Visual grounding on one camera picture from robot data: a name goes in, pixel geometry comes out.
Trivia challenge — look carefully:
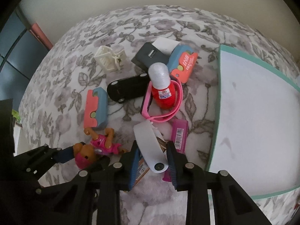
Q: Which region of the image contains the pink doll figure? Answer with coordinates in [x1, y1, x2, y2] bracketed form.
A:
[72, 127, 128, 170]

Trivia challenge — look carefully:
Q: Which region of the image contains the pink blue foam block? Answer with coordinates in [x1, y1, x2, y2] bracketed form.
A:
[83, 87, 108, 130]

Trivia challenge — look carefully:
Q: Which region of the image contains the red bottle silver cap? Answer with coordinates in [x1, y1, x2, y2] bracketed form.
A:
[148, 62, 176, 110]

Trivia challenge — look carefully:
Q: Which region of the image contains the orange label card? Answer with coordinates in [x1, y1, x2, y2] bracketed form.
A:
[134, 157, 149, 185]

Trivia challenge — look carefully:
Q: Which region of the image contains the pink smartwatch band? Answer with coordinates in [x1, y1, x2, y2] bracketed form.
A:
[140, 77, 183, 124]

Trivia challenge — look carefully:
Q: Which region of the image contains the black toy car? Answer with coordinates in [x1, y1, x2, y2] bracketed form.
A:
[107, 73, 150, 104]

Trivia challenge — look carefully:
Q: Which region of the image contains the white teal-edged tray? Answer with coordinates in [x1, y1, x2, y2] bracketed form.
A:
[206, 45, 299, 199]

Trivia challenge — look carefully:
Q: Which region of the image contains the floral grey blanket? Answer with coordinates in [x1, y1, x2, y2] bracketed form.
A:
[19, 5, 299, 224]

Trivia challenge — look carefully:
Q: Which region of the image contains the blue cabinet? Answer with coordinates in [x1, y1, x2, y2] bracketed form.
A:
[0, 12, 49, 111]

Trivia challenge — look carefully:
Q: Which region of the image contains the white plastic clip holder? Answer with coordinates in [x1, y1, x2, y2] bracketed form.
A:
[94, 45, 127, 73]

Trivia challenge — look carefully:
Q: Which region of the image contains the black power adapter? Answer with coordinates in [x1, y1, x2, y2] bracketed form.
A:
[131, 42, 169, 73]

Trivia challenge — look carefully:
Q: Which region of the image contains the white charger block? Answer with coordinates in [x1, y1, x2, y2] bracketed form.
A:
[152, 37, 180, 56]

